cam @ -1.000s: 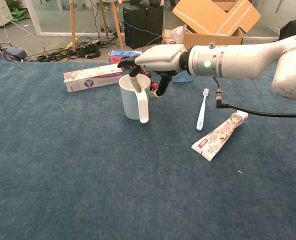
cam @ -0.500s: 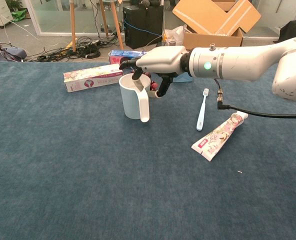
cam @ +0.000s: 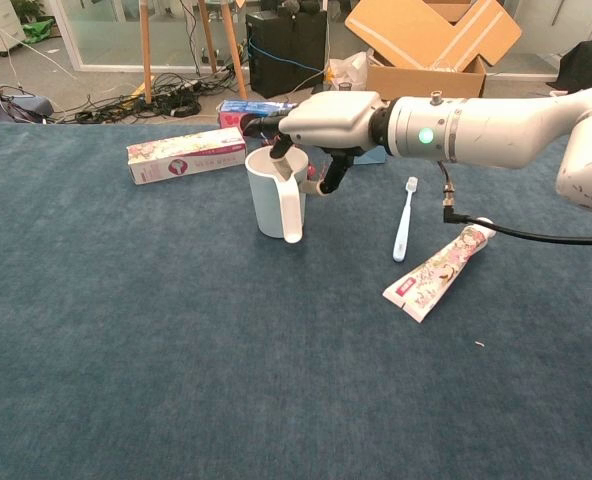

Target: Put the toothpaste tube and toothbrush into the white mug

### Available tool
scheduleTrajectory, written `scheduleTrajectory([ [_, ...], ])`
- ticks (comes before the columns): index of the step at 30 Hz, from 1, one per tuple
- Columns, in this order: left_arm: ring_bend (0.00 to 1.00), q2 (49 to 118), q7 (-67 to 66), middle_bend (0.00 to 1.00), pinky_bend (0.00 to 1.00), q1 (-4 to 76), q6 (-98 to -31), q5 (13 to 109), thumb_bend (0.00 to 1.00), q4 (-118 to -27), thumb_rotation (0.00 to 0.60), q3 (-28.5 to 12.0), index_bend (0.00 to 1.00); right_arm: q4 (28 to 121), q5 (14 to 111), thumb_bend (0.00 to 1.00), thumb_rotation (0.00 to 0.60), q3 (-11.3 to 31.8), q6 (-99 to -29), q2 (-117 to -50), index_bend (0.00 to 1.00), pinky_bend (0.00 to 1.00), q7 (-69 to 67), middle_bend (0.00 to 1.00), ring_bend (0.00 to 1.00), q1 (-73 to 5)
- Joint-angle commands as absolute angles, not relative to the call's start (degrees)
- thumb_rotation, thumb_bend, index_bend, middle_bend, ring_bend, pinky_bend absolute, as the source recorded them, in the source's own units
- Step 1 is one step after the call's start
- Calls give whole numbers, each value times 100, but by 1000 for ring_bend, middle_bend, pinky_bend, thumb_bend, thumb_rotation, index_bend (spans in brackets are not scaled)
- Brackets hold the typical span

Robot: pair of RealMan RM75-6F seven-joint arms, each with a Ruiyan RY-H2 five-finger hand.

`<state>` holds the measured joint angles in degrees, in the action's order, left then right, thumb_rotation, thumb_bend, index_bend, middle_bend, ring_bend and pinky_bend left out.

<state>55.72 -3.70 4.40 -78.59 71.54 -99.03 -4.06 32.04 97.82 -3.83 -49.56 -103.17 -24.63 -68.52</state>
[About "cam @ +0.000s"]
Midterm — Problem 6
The blue felt table mat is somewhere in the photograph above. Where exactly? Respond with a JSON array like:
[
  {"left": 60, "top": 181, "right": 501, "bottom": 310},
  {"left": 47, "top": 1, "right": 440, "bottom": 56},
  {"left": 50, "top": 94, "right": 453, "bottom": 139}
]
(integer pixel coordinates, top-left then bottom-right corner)
[{"left": 0, "top": 122, "right": 592, "bottom": 480}]

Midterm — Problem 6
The black cloth cover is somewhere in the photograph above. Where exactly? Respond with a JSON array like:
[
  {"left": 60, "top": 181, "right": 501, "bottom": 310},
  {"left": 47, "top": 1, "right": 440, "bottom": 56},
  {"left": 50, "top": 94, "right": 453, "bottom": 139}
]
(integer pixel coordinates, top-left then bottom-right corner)
[{"left": 558, "top": 40, "right": 592, "bottom": 95}]

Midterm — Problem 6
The blue network cable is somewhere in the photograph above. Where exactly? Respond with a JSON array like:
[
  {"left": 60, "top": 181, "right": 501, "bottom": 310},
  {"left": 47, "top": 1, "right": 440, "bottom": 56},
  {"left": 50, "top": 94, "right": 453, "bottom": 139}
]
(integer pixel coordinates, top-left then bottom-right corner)
[{"left": 248, "top": 39, "right": 327, "bottom": 76}]

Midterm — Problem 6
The floral long box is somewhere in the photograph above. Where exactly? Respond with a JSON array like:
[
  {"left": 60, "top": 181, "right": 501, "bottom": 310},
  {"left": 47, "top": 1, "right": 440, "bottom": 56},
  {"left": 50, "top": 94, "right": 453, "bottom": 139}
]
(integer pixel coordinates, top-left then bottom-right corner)
[{"left": 126, "top": 126, "right": 248, "bottom": 186}]

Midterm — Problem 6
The small light blue box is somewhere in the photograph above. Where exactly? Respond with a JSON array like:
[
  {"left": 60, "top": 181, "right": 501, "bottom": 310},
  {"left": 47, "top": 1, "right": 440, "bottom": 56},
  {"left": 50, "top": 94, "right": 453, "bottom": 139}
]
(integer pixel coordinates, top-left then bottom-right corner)
[{"left": 350, "top": 148, "right": 389, "bottom": 166}]

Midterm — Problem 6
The light blue toothbrush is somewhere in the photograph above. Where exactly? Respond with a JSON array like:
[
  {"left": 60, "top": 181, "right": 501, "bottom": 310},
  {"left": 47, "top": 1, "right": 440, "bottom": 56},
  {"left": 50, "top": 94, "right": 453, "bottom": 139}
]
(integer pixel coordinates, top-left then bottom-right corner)
[{"left": 392, "top": 176, "right": 420, "bottom": 263}]

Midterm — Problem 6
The wooden stand leg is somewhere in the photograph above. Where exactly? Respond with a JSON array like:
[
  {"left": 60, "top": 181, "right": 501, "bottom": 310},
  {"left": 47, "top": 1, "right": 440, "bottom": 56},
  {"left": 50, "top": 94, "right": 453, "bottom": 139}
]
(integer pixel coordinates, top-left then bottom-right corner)
[
  {"left": 198, "top": 0, "right": 219, "bottom": 74},
  {"left": 219, "top": 0, "right": 249, "bottom": 100},
  {"left": 139, "top": 0, "right": 155, "bottom": 105}
]

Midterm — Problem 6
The white plastic bag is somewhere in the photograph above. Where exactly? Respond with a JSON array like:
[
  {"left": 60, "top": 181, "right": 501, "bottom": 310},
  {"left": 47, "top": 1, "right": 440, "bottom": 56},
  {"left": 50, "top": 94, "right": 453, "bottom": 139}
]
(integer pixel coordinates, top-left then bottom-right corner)
[{"left": 328, "top": 49, "right": 370, "bottom": 94}]

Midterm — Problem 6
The open brown cardboard box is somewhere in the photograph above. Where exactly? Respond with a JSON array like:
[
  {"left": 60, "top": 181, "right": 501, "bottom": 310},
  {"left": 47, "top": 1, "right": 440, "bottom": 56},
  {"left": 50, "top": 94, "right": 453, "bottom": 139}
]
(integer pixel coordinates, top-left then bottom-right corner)
[{"left": 365, "top": 49, "right": 487, "bottom": 100}]

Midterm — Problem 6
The blue pink cookie box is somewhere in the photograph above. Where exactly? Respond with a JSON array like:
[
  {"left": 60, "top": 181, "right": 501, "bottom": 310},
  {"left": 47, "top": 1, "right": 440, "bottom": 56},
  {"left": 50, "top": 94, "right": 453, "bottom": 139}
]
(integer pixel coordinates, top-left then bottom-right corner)
[{"left": 217, "top": 99, "right": 300, "bottom": 132}]

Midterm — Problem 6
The black computer tower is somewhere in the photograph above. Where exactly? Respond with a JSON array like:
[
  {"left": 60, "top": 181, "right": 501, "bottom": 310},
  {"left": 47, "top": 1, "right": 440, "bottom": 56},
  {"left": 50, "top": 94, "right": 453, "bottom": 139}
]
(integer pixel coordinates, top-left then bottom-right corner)
[{"left": 245, "top": 9, "right": 329, "bottom": 100}]

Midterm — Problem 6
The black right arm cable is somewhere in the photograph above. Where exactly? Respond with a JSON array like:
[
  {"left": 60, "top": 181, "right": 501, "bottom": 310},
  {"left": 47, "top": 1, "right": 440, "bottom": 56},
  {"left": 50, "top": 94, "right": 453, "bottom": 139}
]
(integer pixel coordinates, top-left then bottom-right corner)
[{"left": 438, "top": 159, "right": 592, "bottom": 246}]

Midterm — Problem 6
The dark red grape bunch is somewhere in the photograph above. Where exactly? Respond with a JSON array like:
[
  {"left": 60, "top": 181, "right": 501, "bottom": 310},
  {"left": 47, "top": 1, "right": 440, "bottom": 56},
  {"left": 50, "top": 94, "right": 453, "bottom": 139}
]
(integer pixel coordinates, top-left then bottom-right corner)
[{"left": 305, "top": 160, "right": 329, "bottom": 185}]

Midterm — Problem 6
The floral toothpaste tube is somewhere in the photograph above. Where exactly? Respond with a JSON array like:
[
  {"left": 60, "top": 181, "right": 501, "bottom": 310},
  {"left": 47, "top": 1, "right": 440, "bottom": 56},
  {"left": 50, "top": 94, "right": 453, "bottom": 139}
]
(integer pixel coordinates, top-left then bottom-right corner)
[{"left": 382, "top": 216, "right": 498, "bottom": 324}]

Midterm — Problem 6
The pale blue cup with handle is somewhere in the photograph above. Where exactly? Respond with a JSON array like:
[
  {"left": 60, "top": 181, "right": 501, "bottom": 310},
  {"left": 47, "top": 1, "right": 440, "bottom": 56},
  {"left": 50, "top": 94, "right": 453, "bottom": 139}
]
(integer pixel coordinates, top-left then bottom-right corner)
[{"left": 244, "top": 146, "right": 311, "bottom": 245}]

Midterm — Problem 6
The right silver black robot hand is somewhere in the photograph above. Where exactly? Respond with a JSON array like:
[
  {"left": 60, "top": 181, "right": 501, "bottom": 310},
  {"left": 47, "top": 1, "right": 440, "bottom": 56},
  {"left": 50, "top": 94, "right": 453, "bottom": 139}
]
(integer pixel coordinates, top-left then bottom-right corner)
[{"left": 245, "top": 90, "right": 392, "bottom": 199}]

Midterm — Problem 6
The green bag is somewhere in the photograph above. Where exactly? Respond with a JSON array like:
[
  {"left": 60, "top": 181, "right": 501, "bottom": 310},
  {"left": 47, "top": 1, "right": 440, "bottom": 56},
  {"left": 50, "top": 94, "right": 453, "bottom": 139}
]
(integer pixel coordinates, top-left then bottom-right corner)
[{"left": 21, "top": 17, "right": 56, "bottom": 45}]

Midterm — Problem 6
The flattened brown cardboard sheet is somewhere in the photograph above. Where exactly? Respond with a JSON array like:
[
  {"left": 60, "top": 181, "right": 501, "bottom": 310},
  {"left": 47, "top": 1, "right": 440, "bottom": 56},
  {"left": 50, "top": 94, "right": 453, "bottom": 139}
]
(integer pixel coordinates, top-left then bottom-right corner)
[{"left": 344, "top": 0, "right": 524, "bottom": 71}]

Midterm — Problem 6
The black cable tangle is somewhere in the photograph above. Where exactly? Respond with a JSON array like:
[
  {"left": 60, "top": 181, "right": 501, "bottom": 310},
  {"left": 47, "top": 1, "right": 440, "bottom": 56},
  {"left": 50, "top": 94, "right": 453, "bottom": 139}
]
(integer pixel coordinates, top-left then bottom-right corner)
[{"left": 55, "top": 62, "right": 247, "bottom": 125}]

